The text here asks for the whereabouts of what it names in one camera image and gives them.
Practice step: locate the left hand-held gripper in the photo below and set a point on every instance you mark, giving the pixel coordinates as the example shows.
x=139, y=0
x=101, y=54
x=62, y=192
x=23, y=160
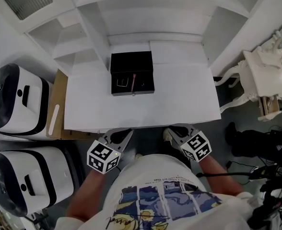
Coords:
x=102, y=157

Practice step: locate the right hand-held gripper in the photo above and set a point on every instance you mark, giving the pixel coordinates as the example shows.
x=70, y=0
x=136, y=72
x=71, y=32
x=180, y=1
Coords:
x=196, y=147

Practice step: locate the small black object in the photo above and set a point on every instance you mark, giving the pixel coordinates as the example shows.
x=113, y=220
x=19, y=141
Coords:
x=122, y=82

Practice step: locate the pink-tipped swab stick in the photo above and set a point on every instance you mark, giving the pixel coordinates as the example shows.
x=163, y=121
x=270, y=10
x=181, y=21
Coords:
x=133, y=83

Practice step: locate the small black wire-frame tool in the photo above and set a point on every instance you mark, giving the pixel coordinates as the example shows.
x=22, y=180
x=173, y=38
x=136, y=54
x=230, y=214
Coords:
x=143, y=84

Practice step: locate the black box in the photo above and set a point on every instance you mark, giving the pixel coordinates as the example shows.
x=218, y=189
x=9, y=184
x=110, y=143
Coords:
x=131, y=61

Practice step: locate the person's left forearm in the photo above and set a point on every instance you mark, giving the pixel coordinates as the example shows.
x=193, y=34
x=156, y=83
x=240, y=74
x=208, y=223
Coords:
x=88, y=195

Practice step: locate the person's right forearm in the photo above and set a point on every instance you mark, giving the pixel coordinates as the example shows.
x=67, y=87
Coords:
x=220, y=178

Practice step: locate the white table top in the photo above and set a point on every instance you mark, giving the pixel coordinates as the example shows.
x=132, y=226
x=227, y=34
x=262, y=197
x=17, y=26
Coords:
x=179, y=104

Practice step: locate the person's right shoe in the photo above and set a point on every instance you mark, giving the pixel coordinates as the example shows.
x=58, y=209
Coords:
x=167, y=135

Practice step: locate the person's shoe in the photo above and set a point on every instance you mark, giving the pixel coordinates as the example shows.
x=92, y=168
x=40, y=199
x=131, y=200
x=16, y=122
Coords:
x=167, y=135
x=139, y=156

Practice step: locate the person's black trousers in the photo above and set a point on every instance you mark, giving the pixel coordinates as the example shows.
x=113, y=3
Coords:
x=172, y=152

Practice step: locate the person's left shoe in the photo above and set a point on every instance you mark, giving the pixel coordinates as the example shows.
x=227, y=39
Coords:
x=139, y=156

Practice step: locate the person's white printed shirt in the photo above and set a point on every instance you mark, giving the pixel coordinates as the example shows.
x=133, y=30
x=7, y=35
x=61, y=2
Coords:
x=155, y=176

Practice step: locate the white flat strip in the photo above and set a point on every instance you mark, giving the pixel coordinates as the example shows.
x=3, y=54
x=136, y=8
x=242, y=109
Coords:
x=53, y=120

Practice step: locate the white black-topped appliance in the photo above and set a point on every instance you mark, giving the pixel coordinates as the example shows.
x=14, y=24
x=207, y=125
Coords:
x=33, y=99
x=47, y=171

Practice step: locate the white vanity table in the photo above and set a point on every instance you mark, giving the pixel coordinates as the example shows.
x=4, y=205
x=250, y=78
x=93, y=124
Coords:
x=268, y=75

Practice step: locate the black equipment pile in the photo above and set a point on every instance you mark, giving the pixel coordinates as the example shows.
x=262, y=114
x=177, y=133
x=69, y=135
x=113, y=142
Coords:
x=275, y=195

